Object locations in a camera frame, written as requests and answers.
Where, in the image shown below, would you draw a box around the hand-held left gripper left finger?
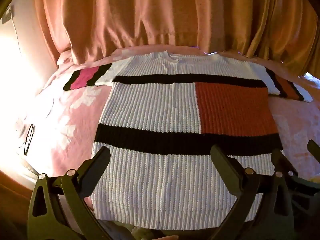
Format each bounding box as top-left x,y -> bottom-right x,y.
27,146 -> 111,240

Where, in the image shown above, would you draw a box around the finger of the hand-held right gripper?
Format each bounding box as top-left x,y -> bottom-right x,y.
271,149 -> 301,181
308,140 -> 320,157

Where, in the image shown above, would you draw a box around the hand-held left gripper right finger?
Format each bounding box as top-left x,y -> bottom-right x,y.
211,145 -> 295,240

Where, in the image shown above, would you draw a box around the white colour-block knit sweater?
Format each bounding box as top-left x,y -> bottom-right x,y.
63,51 -> 313,232

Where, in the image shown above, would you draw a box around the pink blanket with white bows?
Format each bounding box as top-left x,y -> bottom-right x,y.
14,44 -> 320,233

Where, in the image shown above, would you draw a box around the black-framed eyeglasses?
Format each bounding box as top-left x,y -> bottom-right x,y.
24,124 -> 36,155

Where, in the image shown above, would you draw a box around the yellowish cloth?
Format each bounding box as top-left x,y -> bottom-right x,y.
129,224 -> 160,240

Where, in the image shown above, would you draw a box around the orange satin curtain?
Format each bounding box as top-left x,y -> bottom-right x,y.
32,0 -> 320,77

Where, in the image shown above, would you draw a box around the wall socket plate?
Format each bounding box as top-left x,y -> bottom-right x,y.
2,5 -> 14,24

